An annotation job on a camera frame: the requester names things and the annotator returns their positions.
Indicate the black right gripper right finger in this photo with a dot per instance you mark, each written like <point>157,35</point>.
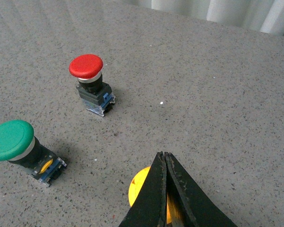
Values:
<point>188,205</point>

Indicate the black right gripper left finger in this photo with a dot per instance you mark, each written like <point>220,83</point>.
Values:
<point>150,206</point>

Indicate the yellow mushroom push button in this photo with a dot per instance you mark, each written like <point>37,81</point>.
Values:
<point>133,192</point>

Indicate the red mushroom push button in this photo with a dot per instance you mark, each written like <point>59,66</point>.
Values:
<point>96,95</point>

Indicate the green mushroom push button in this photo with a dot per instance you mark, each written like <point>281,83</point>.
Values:
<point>20,146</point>

